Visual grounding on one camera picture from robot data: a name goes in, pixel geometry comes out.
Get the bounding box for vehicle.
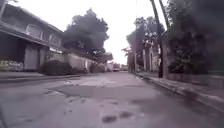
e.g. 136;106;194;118
112;65;122;73

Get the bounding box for building with pale columns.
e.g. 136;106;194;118
125;16;163;74

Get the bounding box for grey concrete road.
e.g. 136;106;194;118
0;71;224;128

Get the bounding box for large dark tree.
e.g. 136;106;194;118
61;7;110;63

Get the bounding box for leaning dark pole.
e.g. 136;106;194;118
149;0;165;79

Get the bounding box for dark round bush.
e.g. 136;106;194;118
38;60;74;77

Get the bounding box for raised concrete kerb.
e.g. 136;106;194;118
135;71;224;113

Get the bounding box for pale sidewalk strip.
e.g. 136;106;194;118
0;71;88;84

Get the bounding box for two-storey grey house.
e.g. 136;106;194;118
0;2;65;72

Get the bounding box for pale garden wall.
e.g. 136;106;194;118
46;49;101;72

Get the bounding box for overgrown dark wall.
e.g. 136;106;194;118
161;0;224;88

